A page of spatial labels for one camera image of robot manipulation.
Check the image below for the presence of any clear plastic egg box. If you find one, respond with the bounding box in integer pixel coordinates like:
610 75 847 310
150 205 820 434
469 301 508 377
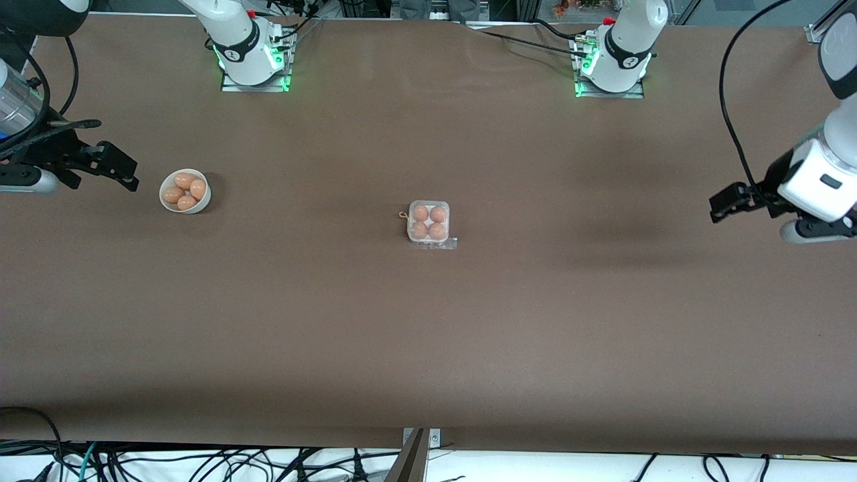
407 199 451 244

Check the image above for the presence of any white round bowl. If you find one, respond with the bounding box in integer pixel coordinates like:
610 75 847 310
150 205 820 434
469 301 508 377
159 168 212 215

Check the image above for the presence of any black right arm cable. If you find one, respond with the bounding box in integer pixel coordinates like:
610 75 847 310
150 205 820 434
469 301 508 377
0 33 101 158

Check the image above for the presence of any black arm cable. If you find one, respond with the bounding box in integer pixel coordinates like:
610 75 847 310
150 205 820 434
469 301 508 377
0 33 101 158
719 0 794 191

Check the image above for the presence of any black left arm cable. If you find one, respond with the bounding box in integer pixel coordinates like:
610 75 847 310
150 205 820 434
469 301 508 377
719 0 794 191

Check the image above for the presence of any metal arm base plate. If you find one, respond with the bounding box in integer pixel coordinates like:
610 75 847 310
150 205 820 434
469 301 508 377
574 33 646 100
221 30 293 93

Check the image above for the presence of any teal cable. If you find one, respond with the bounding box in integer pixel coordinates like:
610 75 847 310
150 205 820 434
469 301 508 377
77 442 100 482

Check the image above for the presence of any dark metal post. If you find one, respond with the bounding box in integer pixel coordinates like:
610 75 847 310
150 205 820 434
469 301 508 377
384 428 429 482

